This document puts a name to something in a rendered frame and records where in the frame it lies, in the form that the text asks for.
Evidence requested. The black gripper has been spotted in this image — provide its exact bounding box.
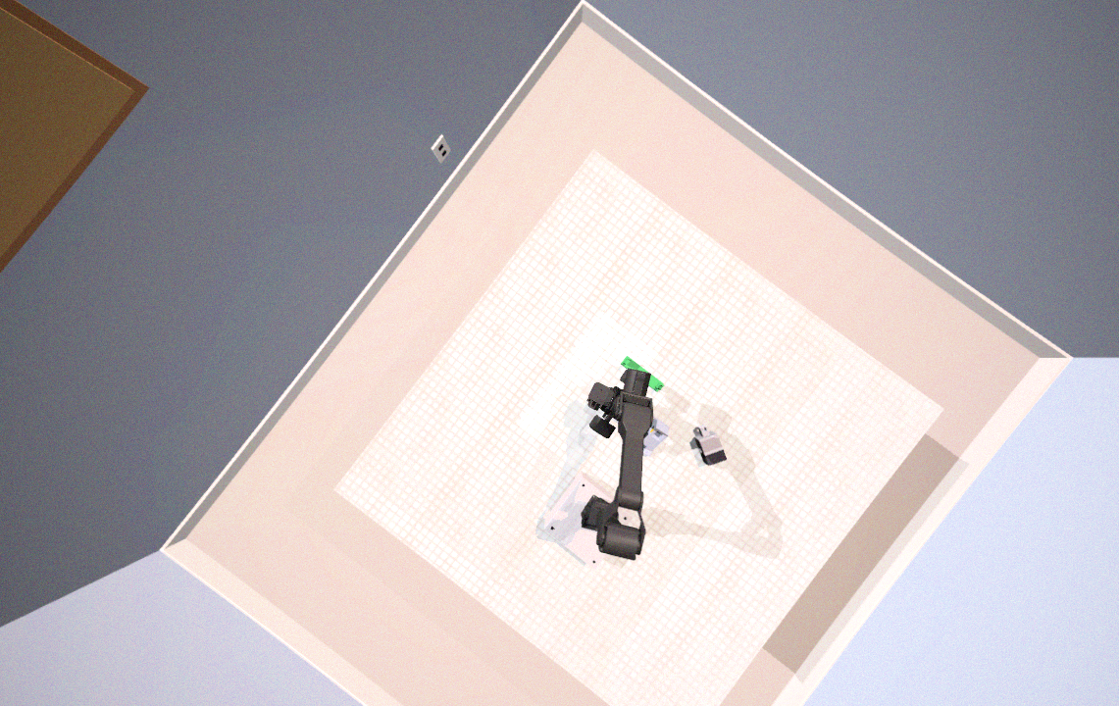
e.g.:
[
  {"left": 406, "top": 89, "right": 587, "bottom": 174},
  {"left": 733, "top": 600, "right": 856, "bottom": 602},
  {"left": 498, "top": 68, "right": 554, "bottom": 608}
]
[{"left": 589, "top": 370, "right": 627, "bottom": 437}]

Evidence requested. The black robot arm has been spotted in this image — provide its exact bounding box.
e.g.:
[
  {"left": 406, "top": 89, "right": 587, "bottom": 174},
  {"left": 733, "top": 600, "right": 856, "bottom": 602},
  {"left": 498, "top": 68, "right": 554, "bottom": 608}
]
[{"left": 581, "top": 368, "right": 653, "bottom": 561}]

